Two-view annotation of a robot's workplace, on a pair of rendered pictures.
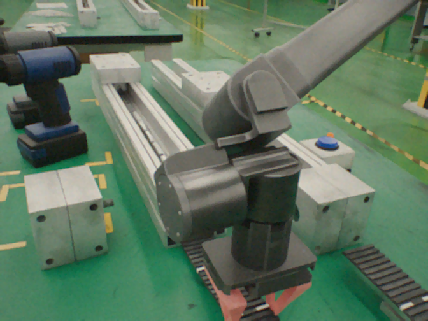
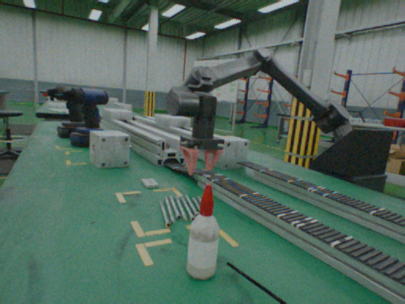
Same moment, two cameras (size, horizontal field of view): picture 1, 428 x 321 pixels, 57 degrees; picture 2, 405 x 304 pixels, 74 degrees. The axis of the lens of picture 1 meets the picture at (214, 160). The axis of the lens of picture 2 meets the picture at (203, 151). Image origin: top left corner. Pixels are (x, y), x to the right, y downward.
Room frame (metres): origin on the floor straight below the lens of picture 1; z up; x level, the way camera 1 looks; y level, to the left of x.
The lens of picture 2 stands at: (-0.38, 0.06, 1.00)
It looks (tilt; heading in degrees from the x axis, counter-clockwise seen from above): 11 degrees down; 351
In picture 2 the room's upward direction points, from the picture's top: 5 degrees clockwise
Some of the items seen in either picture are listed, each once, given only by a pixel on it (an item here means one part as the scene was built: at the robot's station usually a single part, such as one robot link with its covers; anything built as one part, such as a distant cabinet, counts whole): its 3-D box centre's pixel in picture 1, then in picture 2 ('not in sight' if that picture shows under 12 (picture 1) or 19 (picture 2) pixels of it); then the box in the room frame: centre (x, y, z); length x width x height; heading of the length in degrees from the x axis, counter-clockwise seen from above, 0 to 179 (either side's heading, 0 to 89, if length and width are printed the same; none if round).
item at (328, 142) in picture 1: (327, 144); not in sight; (0.71, -0.22, 0.84); 0.04 x 0.04 x 0.02
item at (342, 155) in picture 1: (320, 159); not in sight; (0.70, -0.22, 0.81); 0.10 x 0.08 x 0.06; 114
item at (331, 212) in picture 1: (329, 206); (230, 152); (0.51, -0.18, 0.83); 0.12 x 0.09 x 0.10; 114
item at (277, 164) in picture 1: (261, 185); (203, 106); (0.31, -0.04, 0.98); 0.07 x 0.06 x 0.07; 120
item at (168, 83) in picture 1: (212, 113); (171, 133); (0.91, 0.01, 0.82); 0.80 x 0.10 x 0.09; 24
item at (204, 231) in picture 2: not in sight; (204, 229); (-0.07, 0.00, 0.84); 0.04 x 0.04 x 0.12
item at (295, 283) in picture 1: (264, 286); (205, 157); (0.32, -0.06, 0.85); 0.07 x 0.07 x 0.09; 24
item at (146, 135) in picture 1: (135, 121); (132, 133); (0.83, 0.18, 0.82); 0.80 x 0.10 x 0.09; 24
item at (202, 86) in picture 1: (213, 93); (172, 123); (0.91, 0.01, 0.87); 0.16 x 0.11 x 0.07; 24
